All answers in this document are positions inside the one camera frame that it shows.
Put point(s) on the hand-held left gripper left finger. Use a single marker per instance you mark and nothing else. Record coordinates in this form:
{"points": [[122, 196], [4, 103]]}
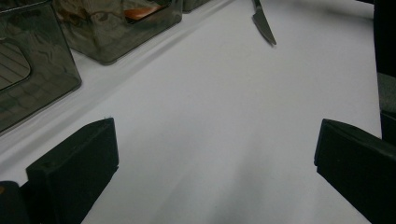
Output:
{"points": [[74, 168]]}

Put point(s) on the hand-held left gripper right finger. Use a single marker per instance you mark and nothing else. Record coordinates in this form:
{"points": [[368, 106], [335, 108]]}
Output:
{"points": [[361, 168]]}

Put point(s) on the smoky clear plastic bin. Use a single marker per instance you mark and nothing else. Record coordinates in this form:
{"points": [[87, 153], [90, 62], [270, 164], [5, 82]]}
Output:
{"points": [[46, 68], [102, 40], [193, 4]]}

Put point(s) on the brown wooden spoon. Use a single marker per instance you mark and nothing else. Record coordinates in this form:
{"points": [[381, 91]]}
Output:
{"points": [[140, 13]]}

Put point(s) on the black metal stand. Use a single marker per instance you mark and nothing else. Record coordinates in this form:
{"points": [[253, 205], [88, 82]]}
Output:
{"points": [[386, 34]]}

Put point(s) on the steel table knife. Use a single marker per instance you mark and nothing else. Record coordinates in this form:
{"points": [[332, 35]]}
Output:
{"points": [[263, 23]]}

